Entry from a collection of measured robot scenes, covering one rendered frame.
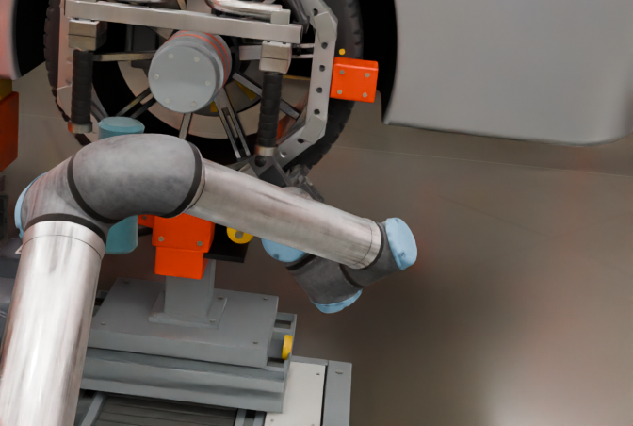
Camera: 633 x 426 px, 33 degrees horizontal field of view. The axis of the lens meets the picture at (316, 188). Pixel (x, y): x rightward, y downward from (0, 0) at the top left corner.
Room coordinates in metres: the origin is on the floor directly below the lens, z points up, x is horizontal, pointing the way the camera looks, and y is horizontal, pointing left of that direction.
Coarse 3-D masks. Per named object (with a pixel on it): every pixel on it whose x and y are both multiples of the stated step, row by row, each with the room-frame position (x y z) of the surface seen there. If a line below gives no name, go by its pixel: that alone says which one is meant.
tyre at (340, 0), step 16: (336, 0) 2.16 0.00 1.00; (352, 0) 2.17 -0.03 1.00; (48, 16) 2.17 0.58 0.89; (336, 16) 2.16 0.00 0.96; (352, 16) 2.17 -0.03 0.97; (48, 32) 2.17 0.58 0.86; (352, 32) 2.16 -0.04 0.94; (48, 48) 2.17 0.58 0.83; (336, 48) 2.16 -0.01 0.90; (352, 48) 2.16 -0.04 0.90; (48, 64) 2.17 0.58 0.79; (64, 112) 2.17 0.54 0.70; (336, 112) 2.16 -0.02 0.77; (336, 128) 2.16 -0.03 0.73; (320, 144) 2.16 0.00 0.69; (304, 160) 2.16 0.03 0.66
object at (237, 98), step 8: (256, 0) 2.30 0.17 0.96; (176, 8) 2.31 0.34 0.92; (160, 40) 2.31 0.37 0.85; (248, 40) 2.30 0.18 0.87; (256, 40) 2.30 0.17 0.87; (232, 48) 2.25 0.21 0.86; (248, 64) 2.30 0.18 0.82; (256, 64) 2.30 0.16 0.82; (248, 72) 2.30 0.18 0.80; (256, 72) 2.30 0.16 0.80; (264, 72) 2.30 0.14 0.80; (232, 80) 2.30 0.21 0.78; (256, 80) 2.30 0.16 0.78; (232, 88) 2.30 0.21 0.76; (240, 88) 2.30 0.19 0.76; (232, 96) 2.30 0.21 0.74; (240, 96) 2.30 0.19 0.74; (256, 96) 2.30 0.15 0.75; (240, 104) 2.30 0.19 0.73; (248, 104) 2.30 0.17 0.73; (200, 112) 2.30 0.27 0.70; (208, 112) 2.30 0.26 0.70; (216, 112) 2.30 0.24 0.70
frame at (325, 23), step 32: (320, 0) 2.12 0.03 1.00; (64, 32) 2.08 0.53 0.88; (320, 32) 2.07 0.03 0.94; (64, 64) 2.08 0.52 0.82; (320, 64) 2.08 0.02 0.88; (64, 96) 2.08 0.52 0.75; (320, 96) 2.08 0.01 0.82; (96, 128) 2.08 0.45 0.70; (320, 128) 2.07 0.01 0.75; (288, 160) 2.08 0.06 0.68
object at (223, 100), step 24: (264, 0) 2.18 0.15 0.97; (240, 48) 2.18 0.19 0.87; (312, 48) 2.19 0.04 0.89; (96, 72) 2.22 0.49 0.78; (120, 72) 2.39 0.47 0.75; (240, 72) 2.20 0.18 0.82; (96, 96) 2.17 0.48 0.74; (120, 96) 2.30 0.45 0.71; (144, 96) 2.19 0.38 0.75; (144, 120) 2.32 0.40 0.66; (288, 120) 2.29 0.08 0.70; (216, 144) 2.34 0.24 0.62; (240, 144) 2.32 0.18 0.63; (240, 168) 2.16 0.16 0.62
